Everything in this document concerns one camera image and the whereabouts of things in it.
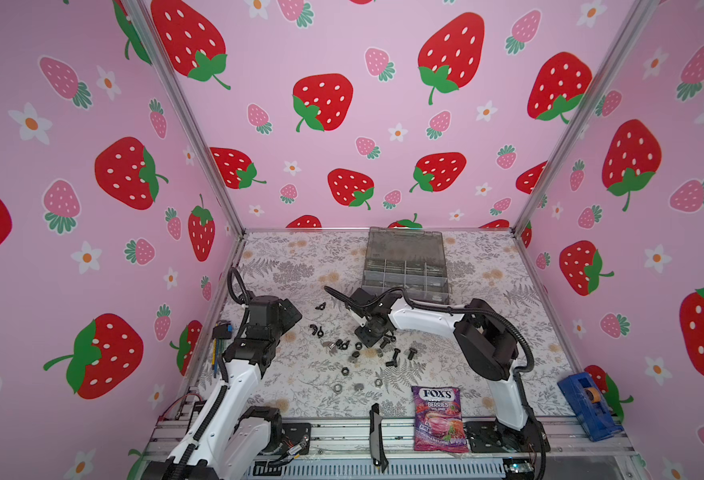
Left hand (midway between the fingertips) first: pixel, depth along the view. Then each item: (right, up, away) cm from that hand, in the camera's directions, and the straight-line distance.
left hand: (283, 311), depth 83 cm
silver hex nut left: (+16, -21, -2) cm, 26 cm away
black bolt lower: (+32, -15, +3) cm, 36 cm away
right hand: (+23, -9, +9) cm, 27 cm away
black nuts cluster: (+17, -12, +7) cm, 22 cm away
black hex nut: (+18, -19, +2) cm, 26 cm away
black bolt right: (+38, -13, +5) cm, 40 cm away
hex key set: (-22, -8, +9) cm, 25 cm away
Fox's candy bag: (+42, -27, -9) cm, 51 cm away
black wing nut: (+9, -1, +15) cm, 17 cm away
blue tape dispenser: (+80, -23, -9) cm, 84 cm away
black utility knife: (+26, -30, -10) cm, 41 cm away
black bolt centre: (+29, -11, +7) cm, 32 cm away
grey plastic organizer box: (+41, +15, +30) cm, 53 cm away
